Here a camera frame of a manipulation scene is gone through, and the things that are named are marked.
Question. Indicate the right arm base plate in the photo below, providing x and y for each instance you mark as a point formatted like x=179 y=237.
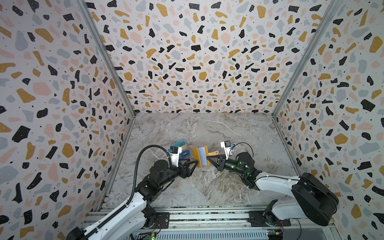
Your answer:
x=259 y=219

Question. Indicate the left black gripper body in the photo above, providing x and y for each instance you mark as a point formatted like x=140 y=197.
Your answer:
x=181 y=170

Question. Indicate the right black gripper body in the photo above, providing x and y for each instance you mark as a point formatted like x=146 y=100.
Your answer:
x=222 y=163

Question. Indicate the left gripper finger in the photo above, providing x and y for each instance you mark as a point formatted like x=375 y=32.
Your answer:
x=191 y=164
x=188 y=172

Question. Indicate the yellow leather card holder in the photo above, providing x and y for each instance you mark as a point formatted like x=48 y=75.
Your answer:
x=200 y=154

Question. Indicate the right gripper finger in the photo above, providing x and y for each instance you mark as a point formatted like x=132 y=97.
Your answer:
x=221 y=157
x=219 y=165

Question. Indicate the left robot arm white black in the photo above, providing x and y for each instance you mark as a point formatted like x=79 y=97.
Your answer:
x=135 y=213

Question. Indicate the teal VIP card in stand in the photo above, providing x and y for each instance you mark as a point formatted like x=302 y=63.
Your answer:
x=179 y=143

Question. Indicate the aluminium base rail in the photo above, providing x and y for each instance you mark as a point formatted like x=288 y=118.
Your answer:
x=212 y=218

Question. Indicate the blue VIP card in stand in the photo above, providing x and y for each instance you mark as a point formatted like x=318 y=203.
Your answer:
x=184 y=154

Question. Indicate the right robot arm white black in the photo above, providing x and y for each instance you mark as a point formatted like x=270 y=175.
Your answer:
x=307 y=197

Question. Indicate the white perforated cable duct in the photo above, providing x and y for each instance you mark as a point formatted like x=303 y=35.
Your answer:
x=213 y=235

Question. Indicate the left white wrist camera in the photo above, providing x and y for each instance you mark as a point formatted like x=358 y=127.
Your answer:
x=175 y=152

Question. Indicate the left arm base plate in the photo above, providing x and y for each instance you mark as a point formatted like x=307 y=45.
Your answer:
x=157 y=221

